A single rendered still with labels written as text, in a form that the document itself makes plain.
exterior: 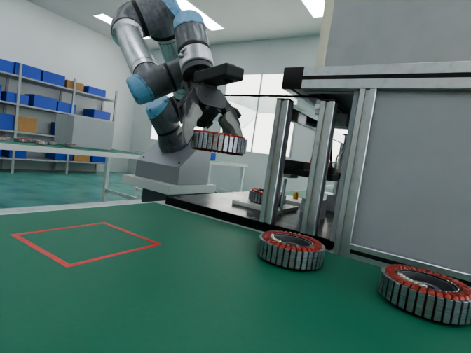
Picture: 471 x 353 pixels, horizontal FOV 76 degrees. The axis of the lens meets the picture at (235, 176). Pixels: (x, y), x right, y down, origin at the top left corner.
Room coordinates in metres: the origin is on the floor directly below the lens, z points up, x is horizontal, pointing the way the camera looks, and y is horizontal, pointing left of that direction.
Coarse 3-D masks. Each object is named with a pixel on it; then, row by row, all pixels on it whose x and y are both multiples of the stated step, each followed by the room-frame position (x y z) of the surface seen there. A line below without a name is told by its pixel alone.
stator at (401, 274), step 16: (384, 272) 0.41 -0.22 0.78; (400, 272) 0.42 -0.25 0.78; (416, 272) 0.43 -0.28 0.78; (432, 272) 0.43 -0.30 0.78; (384, 288) 0.39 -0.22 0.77; (400, 288) 0.37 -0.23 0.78; (416, 288) 0.36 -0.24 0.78; (432, 288) 0.40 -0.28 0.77; (448, 288) 0.40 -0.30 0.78; (464, 288) 0.38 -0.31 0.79; (400, 304) 0.37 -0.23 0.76; (416, 304) 0.35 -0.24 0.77; (432, 304) 0.35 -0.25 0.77; (448, 304) 0.34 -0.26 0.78; (464, 304) 0.34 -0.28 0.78; (432, 320) 0.35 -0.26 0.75; (448, 320) 0.34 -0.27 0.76; (464, 320) 0.34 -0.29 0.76
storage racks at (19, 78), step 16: (32, 80) 5.72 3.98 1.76; (16, 96) 5.55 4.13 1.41; (96, 96) 6.81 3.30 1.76; (16, 112) 5.53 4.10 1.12; (64, 112) 6.26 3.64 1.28; (16, 128) 5.55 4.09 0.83; (0, 160) 5.80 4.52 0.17; (32, 160) 5.82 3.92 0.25; (48, 160) 6.07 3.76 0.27; (64, 160) 6.38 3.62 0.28
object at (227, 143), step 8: (200, 136) 0.55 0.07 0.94; (208, 136) 0.55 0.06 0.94; (216, 136) 0.54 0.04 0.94; (224, 136) 0.55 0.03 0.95; (232, 136) 0.55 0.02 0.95; (240, 136) 0.57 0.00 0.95; (192, 144) 0.56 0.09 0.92; (200, 144) 0.55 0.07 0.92; (208, 144) 0.54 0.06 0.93; (216, 144) 0.54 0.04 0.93; (224, 144) 0.54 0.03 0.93; (232, 144) 0.55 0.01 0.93; (240, 144) 0.56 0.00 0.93; (224, 152) 0.55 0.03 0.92; (232, 152) 0.55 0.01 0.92; (240, 152) 0.56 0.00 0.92
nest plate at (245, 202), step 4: (232, 200) 0.88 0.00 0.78; (236, 200) 0.88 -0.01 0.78; (240, 200) 0.89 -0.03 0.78; (244, 200) 0.90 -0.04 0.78; (248, 200) 0.91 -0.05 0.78; (236, 204) 0.88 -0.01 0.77; (240, 204) 0.87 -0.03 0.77; (244, 204) 0.86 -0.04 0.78; (248, 204) 0.86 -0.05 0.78; (252, 204) 0.85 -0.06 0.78; (256, 204) 0.86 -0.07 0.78; (260, 204) 0.87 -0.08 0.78; (252, 208) 0.85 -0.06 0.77; (256, 208) 0.84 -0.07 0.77; (260, 208) 0.83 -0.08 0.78; (284, 208) 0.86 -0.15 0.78; (288, 208) 0.87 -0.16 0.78; (292, 208) 0.89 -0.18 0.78; (296, 208) 0.92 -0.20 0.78; (284, 212) 0.84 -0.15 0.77
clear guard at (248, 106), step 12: (228, 96) 0.79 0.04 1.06; (240, 96) 0.77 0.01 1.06; (252, 96) 0.75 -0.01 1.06; (264, 96) 0.73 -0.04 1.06; (276, 96) 0.72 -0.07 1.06; (288, 96) 0.70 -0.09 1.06; (300, 96) 0.69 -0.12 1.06; (312, 96) 0.67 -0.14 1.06; (240, 108) 0.92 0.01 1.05; (252, 108) 0.93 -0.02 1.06; (264, 108) 0.90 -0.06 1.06; (300, 108) 0.82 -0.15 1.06; (312, 108) 0.80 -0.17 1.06; (216, 120) 0.91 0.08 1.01; (240, 120) 0.98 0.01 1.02
